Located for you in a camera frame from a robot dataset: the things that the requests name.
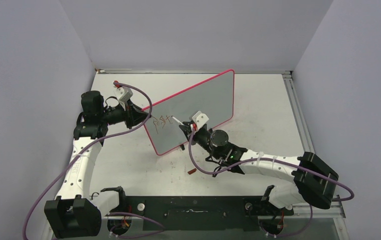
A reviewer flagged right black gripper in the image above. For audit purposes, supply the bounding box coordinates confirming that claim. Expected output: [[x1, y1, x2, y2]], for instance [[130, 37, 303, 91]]
[[181, 121, 222, 160]]

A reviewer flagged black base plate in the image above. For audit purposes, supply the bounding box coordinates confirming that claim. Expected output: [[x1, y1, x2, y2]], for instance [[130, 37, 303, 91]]
[[112, 196, 294, 232]]

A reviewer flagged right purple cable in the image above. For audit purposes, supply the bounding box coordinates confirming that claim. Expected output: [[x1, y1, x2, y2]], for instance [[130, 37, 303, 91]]
[[188, 127, 355, 238]]

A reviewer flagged red and white marker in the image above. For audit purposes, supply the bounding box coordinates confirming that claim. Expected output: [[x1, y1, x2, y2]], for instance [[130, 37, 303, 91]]
[[171, 116, 184, 126]]

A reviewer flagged purple cable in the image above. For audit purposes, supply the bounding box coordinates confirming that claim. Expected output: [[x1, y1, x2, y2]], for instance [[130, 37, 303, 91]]
[[188, 127, 355, 238], [22, 80, 154, 240]]

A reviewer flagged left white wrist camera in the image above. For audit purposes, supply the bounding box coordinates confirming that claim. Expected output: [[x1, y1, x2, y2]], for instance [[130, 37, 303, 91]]
[[114, 86, 133, 104]]

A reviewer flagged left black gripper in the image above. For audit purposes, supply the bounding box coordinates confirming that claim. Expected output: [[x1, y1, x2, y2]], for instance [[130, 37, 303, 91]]
[[99, 98, 151, 130]]

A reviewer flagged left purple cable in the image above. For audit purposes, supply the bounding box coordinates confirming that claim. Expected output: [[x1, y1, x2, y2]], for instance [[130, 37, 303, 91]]
[[22, 80, 154, 240]]

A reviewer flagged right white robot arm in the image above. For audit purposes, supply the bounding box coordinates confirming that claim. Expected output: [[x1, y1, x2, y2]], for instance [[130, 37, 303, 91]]
[[179, 125, 339, 214]]

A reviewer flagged red marker cap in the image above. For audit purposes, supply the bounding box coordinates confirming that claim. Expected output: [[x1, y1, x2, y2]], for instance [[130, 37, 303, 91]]
[[187, 168, 197, 175]]

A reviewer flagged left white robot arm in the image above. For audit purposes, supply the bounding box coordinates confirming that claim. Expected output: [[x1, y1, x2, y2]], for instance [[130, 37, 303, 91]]
[[44, 86, 149, 240]]

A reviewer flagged pink framed whiteboard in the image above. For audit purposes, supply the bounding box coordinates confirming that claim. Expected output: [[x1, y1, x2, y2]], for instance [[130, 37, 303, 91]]
[[144, 69, 235, 156]]

